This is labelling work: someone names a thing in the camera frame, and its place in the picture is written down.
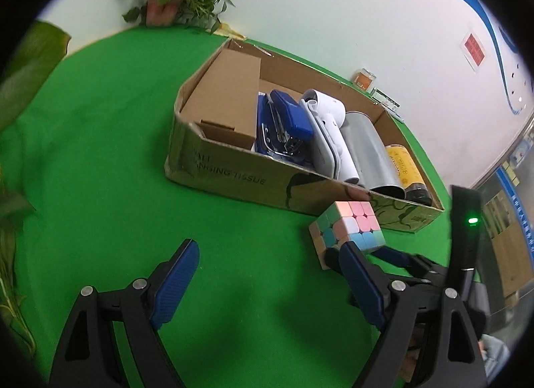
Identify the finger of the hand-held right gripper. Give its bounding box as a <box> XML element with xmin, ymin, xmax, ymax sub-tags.
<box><xmin>324</xmin><ymin>247</ymin><xmax>343</xmax><ymax>274</ymax></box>
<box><xmin>367</xmin><ymin>246</ymin><xmax>439</xmax><ymax>279</ymax></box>

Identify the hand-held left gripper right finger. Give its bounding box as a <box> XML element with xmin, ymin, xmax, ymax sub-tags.
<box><xmin>339</xmin><ymin>242</ymin><xmax>488</xmax><ymax>388</ymax></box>

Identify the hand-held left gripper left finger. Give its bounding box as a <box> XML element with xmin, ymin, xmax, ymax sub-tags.
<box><xmin>49</xmin><ymin>239</ymin><xmax>200</xmax><ymax>388</ymax></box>

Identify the pastel puzzle cube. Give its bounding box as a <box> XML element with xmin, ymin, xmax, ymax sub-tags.
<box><xmin>309</xmin><ymin>200</ymin><xmax>386</xmax><ymax>270</ymax></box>

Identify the yellow label tea canister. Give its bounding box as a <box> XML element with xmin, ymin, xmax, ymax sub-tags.
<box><xmin>384</xmin><ymin>144</ymin><xmax>432</xmax><ymax>206</ymax></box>

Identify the grey folding phone stand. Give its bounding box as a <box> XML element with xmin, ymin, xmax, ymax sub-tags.
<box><xmin>309</xmin><ymin>110</ymin><xmax>359</xmax><ymax>184</ymax></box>

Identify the stainless steel cup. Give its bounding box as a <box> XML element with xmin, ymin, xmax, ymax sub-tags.
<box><xmin>340</xmin><ymin>111</ymin><xmax>407</xmax><ymax>201</ymax></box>

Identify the large cardboard box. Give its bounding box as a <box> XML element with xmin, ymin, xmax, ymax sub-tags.
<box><xmin>164</xmin><ymin>37</ymin><xmax>446</xmax><ymax>234</ymax></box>

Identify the blue stapler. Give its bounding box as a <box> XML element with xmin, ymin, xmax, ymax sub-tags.
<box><xmin>255</xmin><ymin>89</ymin><xmax>314</xmax><ymax>161</ymax></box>

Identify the white plastic bottle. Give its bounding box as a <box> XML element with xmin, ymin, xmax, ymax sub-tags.
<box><xmin>298</xmin><ymin>88</ymin><xmax>347</xmax><ymax>128</ymax></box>

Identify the small brown cardboard box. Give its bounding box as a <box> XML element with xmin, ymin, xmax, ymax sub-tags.
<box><xmin>179</xmin><ymin>46</ymin><xmax>263</xmax><ymax>151</ymax></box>

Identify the brown cardboard carton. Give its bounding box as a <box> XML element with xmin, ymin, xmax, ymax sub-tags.
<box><xmin>486</xmin><ymin>192</ymin><xmax>530</xmax><ymax>297</ymax></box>

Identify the person's grey clothing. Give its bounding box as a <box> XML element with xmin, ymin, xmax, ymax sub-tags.
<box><xmin>476</xmin><ymin>330</ymin><xmax>512</xmax><ymax>384</ymax></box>

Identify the green felt table cover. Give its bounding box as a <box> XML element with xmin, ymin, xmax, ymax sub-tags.
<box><xmin>12</xmin><ymin>25</ymin><xmax>455</xmax><ymax>388</ymax></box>

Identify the orange glass jar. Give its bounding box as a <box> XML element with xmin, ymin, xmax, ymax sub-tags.
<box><xmin>352</xmin><ymin>68</ymin><xmax>377</xmax><ymax>92</ymax></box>

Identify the yellow paper scrap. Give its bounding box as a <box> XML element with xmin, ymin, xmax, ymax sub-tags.
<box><xmin>219</xmin><ymin>23</ymin><xmax>247</xmax><ymax>40</ymax></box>

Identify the large-leaf green plant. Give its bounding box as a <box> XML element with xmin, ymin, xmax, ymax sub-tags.
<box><xmin>0</xmin><ymin>21</ymin><xmax>71</xmax><ymax>355</ymax></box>

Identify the glass door frame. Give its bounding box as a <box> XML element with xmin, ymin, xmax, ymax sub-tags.
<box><xmin>471</xmin><ymin>117</ymin><xmax>534</xmax><ymax>330</ymax></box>

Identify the red wall sign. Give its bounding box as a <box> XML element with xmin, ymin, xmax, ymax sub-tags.
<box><xmin>461</xmin><ymin>31</ymin><xmax>488</xmax><ymax>71</ymax></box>

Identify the blue wall decal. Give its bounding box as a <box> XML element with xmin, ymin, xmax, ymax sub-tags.
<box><xmin>417</xmin><ymin>0</ymin><xmax>534</xmax><ymax>115</ymax></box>

